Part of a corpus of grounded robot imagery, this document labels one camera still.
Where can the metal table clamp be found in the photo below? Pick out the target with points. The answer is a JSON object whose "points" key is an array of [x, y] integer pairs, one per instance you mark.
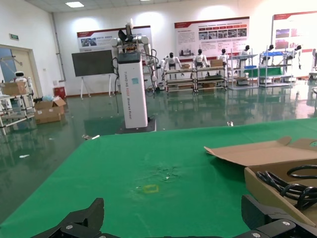
{"points": [[86, 136], [230, 124]]}

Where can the wide red white info board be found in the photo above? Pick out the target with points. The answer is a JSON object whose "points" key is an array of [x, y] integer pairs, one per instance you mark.
{"points": [[188, 39]]}

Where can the green exit sign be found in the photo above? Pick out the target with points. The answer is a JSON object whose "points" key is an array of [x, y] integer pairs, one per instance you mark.
{"points": [[14, 37]]}

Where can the medium cardboard box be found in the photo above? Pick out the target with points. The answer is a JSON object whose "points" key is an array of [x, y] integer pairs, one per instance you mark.
{"points": [[216, 63]]}

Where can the white pipe-frame shelf rack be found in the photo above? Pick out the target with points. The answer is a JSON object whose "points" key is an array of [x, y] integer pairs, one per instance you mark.
{"points": [[244, 55]]}

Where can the blue pipe-frame shelf rack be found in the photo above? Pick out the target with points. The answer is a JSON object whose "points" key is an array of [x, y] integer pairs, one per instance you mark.
{"points": [[272, 65]]}

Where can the yellow square tape mark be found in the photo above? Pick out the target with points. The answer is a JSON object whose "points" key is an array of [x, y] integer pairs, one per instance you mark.
{"points": [[144, 189]]}

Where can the green table cloth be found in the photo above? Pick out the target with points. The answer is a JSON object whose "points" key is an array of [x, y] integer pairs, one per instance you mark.
{"points": [[123, 173]]}

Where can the clear crumpled tape patch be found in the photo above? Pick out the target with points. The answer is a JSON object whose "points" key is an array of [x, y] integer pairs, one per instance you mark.
{"points": [[167, 173]]}

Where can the small cardboard box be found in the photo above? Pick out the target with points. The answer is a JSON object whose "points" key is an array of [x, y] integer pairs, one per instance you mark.
{"points": [[185, 66]]}

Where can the blue plastic tray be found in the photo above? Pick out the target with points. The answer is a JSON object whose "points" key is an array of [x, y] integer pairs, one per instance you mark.
{"points": [[250, 67], [272, 52]]}

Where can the white black humanoid robot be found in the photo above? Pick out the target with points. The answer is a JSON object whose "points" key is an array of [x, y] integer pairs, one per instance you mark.
{"points": [[270, 48], [171, 62], [298, 53], [245, 52], [200, 59], [223, 57]]}

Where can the open cardboard floor box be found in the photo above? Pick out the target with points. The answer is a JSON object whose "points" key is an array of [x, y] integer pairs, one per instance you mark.
{"points": [[58, 102]]}

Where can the dark screen on stand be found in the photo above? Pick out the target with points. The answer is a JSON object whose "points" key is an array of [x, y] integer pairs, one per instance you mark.
{"points": [[91, 63]]}

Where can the small white round-head robot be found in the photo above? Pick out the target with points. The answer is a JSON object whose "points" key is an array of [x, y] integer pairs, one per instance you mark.
{"points": [[18, 74]]}

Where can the closed cardboard floor box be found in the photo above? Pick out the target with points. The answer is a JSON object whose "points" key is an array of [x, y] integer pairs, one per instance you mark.
{"points": [[47, 118]]}

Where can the beige pipe-frame shelf rack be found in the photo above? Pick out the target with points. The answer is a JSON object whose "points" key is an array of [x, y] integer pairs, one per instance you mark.
{"points": [[205, 69], [179, 71]]}

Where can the cardboard box on rack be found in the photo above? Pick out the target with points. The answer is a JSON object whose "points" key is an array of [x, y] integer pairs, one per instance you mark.
{"points": [[13, 88]]}

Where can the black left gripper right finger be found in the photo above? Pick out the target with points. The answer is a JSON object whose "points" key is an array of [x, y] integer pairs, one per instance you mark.
{"points": [[251, 212]]}

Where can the teal plastic bag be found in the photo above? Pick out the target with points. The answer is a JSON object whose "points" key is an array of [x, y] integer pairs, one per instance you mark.
{"points": [[48, 98]]}

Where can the beige door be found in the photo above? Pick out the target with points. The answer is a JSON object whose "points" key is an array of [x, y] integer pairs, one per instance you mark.
{"points": [[24, 62]]}

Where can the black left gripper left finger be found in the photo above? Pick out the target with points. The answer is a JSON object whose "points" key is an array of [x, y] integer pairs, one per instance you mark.
{"points": [[95, 213]]}

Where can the white wall pipe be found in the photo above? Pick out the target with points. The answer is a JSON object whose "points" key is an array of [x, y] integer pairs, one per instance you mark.
{"points": [[57, 37]]}

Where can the open brown cardboard box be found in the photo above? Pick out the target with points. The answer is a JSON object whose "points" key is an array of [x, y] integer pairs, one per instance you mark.
{"points": [[247, 155]]}

